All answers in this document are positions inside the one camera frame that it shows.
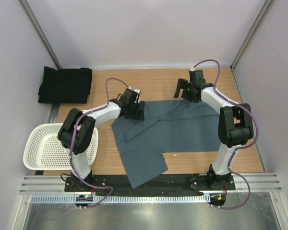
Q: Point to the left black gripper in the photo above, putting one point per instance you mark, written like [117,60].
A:
[139,114]

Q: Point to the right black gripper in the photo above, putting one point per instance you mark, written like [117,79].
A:
[182,84]

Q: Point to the blue-grey t shirt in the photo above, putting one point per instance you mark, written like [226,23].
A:
[168,126]

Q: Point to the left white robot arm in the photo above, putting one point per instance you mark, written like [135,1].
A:
[77,129]

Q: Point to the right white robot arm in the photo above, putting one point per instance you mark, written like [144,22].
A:
[235,127]

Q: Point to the folded black t shirt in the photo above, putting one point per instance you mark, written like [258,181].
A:
[65,86]

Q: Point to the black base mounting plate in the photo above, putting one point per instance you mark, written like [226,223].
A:
[162,184]

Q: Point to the white perforated plastic basket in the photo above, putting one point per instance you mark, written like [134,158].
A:
[44,151]

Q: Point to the white slotted cable duct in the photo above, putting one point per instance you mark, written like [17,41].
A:
[86,199]

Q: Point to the right aluminium corner post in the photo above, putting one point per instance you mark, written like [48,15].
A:
[252,31]

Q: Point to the aluminium corner post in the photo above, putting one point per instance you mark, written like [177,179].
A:
[252,31]
[38,29]

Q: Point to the left aluminium corner post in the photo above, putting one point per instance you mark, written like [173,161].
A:
[38,29]

